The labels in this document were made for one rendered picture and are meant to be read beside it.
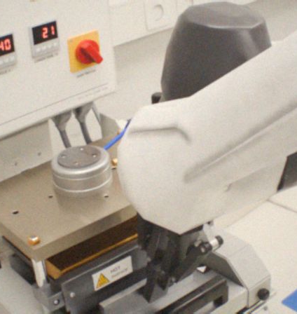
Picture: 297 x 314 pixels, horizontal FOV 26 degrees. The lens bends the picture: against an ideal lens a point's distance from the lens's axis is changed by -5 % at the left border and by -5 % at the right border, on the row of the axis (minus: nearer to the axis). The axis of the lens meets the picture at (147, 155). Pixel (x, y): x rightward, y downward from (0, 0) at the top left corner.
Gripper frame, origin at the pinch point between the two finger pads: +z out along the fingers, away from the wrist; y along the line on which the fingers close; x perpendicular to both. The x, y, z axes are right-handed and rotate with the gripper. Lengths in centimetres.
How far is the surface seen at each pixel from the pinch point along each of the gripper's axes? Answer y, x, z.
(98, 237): -9.5, -2.2, -0.3
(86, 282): -4.6, -7.9, -0.2
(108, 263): -5.0, -4.3, -1.3
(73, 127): -56, 29, 29
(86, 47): -30.7, 9.7, -13.4
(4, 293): -12.9, -14.9, 7.1
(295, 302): 5.5, 34.1, 27.1
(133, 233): -7.2, 1.6, -1.2
